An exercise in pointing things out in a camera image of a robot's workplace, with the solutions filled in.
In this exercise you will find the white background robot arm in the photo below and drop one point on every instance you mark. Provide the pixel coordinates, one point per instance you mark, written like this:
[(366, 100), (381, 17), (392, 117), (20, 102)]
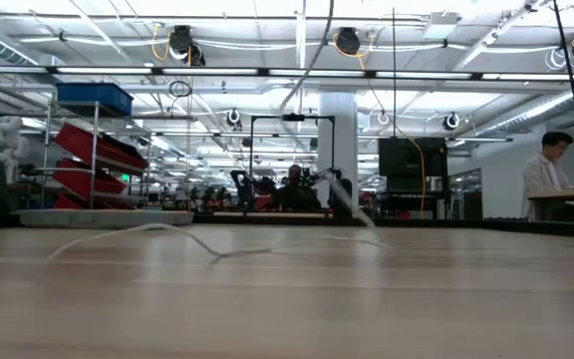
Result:
[(8, 139)]

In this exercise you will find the black background robot arm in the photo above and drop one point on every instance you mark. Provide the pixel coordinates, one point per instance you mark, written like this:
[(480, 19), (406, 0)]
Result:
[(242, 187), (324, 175)]

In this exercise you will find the person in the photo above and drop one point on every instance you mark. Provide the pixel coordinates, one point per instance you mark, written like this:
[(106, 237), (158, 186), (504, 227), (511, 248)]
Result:
[(541, 179), (294, 194)]

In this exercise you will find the red background box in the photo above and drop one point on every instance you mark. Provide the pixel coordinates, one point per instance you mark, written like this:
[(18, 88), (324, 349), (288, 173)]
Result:
[(262, 199)]

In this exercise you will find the black cylindrical bin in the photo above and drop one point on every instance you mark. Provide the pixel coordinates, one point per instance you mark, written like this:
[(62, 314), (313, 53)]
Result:
[(342, 199)]

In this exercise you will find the white building pillar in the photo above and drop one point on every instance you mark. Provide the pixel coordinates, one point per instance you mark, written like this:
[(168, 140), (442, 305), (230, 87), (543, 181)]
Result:
[(338, 139)]

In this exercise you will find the black equipment cabinet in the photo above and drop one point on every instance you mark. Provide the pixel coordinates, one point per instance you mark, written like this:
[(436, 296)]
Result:
[(406, 157)]

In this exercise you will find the thin vertical pole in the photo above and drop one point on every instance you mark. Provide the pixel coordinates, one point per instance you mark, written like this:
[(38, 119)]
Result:
[(393, 75)]

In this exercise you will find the dark glass door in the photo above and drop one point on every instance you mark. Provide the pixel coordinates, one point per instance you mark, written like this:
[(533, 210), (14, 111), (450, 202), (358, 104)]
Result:
[(466, 194)]

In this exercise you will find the grey open tool case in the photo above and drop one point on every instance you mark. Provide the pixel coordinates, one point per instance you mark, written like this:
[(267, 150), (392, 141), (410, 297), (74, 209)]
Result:
[(102, 219)]

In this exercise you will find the metal shelf rack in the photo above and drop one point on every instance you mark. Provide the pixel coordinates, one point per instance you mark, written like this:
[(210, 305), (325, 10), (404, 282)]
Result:
[(94, 149)]

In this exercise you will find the red shelf bin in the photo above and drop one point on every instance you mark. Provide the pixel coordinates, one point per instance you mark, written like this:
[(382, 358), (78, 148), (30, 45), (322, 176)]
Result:
[(80, 142), (68, 203), (83, 179)]

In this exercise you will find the blue plastic bin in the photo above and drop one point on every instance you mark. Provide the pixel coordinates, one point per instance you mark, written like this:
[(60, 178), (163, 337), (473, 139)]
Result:
[(92, 97)]

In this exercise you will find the white ceiling box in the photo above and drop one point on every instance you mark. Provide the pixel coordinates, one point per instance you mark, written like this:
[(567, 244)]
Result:
[(441, 25)]

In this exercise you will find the wooden desk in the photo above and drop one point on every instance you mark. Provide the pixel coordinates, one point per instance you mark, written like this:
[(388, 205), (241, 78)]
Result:
[(566, 194)]

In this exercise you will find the black gantry frame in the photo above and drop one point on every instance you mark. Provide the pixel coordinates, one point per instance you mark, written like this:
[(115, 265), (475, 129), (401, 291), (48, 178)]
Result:
[(292, 117)]

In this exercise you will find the long ceiling light rail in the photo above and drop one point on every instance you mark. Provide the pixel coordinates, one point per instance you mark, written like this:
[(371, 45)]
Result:
[(107, 70)]

